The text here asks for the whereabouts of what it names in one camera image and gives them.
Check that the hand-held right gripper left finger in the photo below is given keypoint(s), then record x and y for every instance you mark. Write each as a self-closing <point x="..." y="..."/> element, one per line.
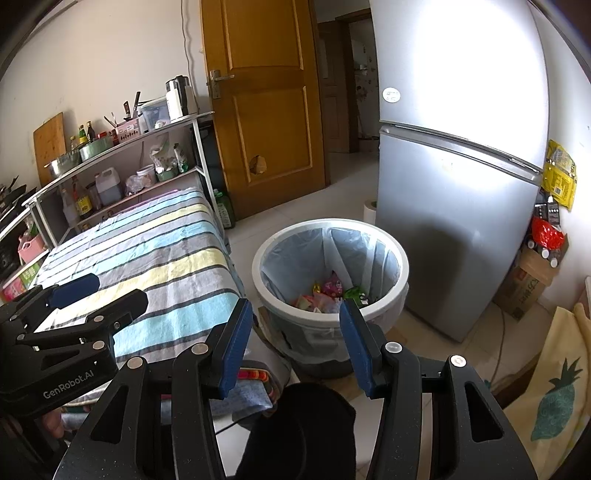
<point x="235" y="350"/>

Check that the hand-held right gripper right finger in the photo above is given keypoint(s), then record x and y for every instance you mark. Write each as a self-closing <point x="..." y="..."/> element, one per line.
<point x="358" y="350"/>

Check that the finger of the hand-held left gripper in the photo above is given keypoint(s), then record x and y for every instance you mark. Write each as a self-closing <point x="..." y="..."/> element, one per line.
<point x="76" y="284"/>
<point x="129" y="307"/>

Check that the green snack packet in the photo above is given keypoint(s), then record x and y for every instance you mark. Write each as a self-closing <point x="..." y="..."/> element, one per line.
<point x="354" y="293"/>

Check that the purple snack wrapper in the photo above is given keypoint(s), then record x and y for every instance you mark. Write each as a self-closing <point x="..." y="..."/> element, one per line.
<point x="332" y="286"/>

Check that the translucent bin liner bag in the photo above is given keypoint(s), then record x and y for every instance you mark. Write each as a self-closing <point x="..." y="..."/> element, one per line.
<point x="286" y="272"/>

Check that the white waste bin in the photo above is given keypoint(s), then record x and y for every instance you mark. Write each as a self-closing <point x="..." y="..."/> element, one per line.
<point x="323" y="223"/>

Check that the person's left hand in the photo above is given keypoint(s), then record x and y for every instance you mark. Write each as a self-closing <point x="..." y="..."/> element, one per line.
<point x="53" y="422"/>

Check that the green carton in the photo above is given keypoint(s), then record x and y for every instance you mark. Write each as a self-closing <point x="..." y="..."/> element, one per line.
<point x="30" y="276"/>

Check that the blue cloth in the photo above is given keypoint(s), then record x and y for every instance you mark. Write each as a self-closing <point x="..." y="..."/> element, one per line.
<point x="249" y="397"/>

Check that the pink storage basket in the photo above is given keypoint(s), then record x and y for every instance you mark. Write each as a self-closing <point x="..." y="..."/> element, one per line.
<point x="31" y="249"/>

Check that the striped tablecloth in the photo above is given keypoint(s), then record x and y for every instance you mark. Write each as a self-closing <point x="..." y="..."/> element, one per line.
<point x="161" y="258"/>

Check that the red carton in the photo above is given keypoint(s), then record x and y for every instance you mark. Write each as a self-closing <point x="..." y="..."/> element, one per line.
<point x="13" y="291"/>

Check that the clear bottle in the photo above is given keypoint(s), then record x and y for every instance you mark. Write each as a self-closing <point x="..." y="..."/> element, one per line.
<point x="69" y="210"/>

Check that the white side shelf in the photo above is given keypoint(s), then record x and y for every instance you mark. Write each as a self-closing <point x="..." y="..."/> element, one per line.
<point x="39" y="217"/>

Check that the yellow-label bottle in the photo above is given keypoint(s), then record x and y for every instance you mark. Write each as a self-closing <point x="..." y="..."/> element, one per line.
<point x="84" y="203"/>

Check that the black cloth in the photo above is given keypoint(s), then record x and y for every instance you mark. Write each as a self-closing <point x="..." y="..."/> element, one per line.
<point x="300" y="429"/>

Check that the plastic oil jug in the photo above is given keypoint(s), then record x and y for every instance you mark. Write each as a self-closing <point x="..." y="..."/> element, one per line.
<point x="108" y="189"/>

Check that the black pans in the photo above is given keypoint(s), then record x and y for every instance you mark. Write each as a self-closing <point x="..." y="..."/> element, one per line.
<point x="16" y="201"/>

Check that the knotted clear plastic bag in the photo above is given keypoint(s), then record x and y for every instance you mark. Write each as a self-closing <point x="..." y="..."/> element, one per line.
<point x="136" y="184"/>

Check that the steel bowl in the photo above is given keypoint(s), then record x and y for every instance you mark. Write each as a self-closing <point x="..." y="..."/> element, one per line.
<point x="64" y="166"/>

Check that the white round container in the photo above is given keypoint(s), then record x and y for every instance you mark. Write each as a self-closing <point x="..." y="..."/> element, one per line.
<point x="145" y="174"/>

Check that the large green bottle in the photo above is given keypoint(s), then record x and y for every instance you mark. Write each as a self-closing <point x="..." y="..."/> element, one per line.
<point x="225" y="212"/>

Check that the green basin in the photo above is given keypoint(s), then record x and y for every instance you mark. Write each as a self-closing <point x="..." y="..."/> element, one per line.
<point x="97" y="148"/>

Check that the green bowl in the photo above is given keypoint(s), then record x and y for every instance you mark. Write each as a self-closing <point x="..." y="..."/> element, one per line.
<point x="167" y="175"/>

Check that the white paper roll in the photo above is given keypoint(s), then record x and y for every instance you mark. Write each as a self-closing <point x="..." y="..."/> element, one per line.
<point x="371" y="212"/>

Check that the wooden cutting board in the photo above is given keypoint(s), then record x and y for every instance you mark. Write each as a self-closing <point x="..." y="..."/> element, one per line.
<point x="48" y="143"/>

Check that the white plastic bag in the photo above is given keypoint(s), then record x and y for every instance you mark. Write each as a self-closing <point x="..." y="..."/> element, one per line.
<point x="160" y="154"/>

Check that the green food packet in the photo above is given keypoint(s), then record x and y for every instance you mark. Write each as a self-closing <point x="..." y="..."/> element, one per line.
<point x="181" y="159"/>

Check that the pink utensil basket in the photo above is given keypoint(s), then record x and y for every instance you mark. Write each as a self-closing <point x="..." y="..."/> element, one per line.
<point x="127" y="131"/>

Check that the cardboard box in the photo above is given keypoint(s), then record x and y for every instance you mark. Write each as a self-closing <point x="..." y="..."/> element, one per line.
<point x="521" y="286"/>

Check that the silver refrigerator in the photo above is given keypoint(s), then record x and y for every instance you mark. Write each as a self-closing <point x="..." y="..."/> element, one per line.
<point x="461" y="207"/>

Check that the kitchen knife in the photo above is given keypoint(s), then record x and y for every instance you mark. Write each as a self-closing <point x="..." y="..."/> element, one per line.
<point x="136" y="104"/>
<point x="126" y="110"/>

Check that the clear storage box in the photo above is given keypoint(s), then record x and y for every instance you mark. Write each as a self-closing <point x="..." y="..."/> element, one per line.
<point x="154" y="115"/>

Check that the pineapple print bag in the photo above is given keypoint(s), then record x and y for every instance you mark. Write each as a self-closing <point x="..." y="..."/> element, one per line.
<point x="554" y="392"/>

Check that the metal shelf rack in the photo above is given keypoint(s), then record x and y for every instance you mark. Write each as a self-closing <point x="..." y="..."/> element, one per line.
<point x="198" y="117"/>

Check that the white jug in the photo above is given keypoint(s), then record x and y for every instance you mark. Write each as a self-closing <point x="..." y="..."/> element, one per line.
<point x="175" y="106"/>

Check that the electric kettle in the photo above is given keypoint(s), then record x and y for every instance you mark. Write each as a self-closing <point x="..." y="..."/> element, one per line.
<point x="189" y="99"/>

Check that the red plastic bag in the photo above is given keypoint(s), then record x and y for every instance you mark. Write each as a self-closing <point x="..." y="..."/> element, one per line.
<point x="547" y="233"/>

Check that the wooden door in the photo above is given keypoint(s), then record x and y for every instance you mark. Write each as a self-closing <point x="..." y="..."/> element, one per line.
<point x="268" y="115"/>

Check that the yellow packets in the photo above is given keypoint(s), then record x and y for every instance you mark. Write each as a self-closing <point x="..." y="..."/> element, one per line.
<point x="558" y="175"/>

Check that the wooden door frame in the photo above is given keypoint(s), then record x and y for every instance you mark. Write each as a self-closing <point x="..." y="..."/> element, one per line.
<point x="337" y="92"/>

